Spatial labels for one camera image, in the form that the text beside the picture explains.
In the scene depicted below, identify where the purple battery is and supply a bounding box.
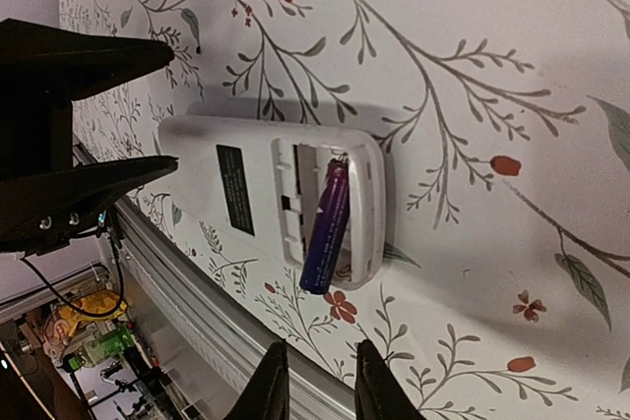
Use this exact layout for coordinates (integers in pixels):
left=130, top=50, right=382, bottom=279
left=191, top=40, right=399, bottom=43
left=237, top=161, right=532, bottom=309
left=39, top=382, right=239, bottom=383
left=299, top=154, right=349, bottom=295

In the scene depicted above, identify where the white remote control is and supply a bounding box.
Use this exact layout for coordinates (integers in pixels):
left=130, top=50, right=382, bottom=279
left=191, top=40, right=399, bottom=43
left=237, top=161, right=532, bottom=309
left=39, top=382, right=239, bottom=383
left=157, top=115, right=386, bottom=289

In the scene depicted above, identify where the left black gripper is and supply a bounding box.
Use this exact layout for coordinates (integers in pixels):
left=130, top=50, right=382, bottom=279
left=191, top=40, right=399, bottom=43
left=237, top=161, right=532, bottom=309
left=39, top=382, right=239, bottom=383
left=1, top=19, right=178, bottom=256

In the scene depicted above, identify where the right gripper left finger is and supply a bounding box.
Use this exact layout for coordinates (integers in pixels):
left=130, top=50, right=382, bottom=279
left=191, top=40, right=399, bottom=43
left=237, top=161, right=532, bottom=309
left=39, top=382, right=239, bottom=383
left=226, top=340, right=290, bottom=420

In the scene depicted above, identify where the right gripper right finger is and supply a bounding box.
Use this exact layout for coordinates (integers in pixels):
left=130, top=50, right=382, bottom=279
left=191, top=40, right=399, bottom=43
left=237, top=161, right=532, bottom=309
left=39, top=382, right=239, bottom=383
left=354, top=339, right=425, bottom=420

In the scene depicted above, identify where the front aluminium rail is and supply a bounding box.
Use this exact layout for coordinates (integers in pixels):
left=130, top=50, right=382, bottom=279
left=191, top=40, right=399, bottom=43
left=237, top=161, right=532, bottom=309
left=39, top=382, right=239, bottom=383
left=115, top=198, right=354, bottom=419

